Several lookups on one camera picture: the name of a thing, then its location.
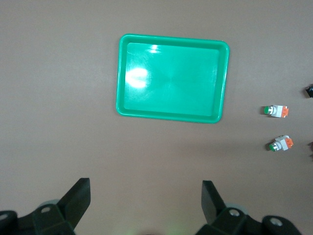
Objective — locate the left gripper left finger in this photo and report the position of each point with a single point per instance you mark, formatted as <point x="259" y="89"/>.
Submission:
<point x="71" y="203"/>

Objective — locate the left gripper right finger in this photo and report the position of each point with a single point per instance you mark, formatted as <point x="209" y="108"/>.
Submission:
<point x="212" y="205"/>

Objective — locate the white orange switch part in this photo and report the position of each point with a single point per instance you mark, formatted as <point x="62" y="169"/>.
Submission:
<point x="281" y="144"/>

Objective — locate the brown table cover mat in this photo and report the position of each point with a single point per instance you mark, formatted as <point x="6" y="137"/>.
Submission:
<point x="49" y="98"/>

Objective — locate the green plastic tray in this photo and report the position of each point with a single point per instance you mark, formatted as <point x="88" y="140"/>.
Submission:
<point x="171" y="80"/>

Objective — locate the red push button switch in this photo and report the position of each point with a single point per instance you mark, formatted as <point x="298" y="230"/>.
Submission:
<point x="309" y="91"/>

